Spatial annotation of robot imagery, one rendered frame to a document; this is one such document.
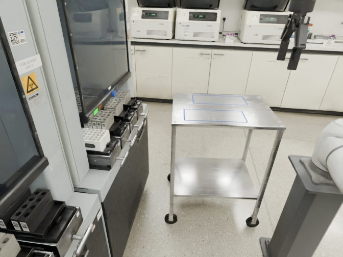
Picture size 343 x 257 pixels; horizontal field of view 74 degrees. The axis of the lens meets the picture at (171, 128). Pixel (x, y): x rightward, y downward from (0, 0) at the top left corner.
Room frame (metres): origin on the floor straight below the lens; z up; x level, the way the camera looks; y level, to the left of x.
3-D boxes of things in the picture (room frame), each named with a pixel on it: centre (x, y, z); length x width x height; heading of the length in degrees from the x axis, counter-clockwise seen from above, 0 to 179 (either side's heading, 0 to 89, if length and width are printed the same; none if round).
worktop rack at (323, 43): (3.06, -1.73, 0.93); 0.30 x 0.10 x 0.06; 76
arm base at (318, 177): (0.85, -0.73, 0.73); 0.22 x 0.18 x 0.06; 174
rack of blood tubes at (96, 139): (0.86, 0.43, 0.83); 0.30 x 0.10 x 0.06; 83
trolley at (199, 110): (1.28, -0.31, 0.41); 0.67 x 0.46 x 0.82; 89
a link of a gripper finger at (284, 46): (0.93, -0.43, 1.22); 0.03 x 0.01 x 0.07; 83
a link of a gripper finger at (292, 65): (0.80, -0.41, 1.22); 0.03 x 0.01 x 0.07; 83
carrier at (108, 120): (1.00, 0.32, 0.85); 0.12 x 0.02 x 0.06; 174
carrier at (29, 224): (0.45, 0.38, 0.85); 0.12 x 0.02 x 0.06; 174
